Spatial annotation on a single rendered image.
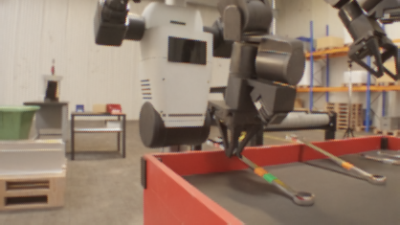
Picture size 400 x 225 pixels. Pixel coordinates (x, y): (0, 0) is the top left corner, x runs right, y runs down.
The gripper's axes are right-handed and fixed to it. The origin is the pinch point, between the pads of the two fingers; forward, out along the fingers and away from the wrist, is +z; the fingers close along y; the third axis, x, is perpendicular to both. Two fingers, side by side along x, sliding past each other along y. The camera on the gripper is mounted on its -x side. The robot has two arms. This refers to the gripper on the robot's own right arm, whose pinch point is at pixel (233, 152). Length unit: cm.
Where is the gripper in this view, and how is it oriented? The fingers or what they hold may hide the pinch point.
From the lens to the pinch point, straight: 52.0
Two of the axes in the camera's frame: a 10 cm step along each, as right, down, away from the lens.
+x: -4.6, -2.3, 8.6
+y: 8.8, 0.2, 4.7
